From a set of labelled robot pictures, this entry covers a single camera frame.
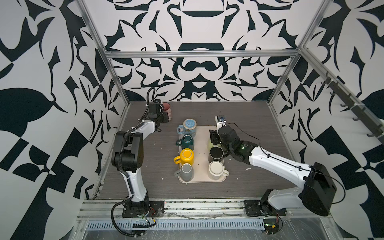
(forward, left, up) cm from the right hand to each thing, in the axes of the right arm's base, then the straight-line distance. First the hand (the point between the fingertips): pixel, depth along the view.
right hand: (215, 128), depth 81 cm
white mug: (-18, 0, -13) cm, 22 cm away
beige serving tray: (-3, +7, -20) cm, 21 cm away
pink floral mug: (+22, +29, -8) cm, 37 cm away
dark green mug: (-2, +16, -10) cm, 19 cm away
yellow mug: (-11, +16, -11) cm, 22 cm away
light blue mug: (+7, +14, -8) cm, 18 cm away
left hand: (+19, +30, -7) cm, 37 cm away
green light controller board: (-41, -24, -22) cm, 52 cm away
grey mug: (-20, +16, -11) cm, 28 cm away
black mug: (-10, -1, -10) cm, 14 cm away
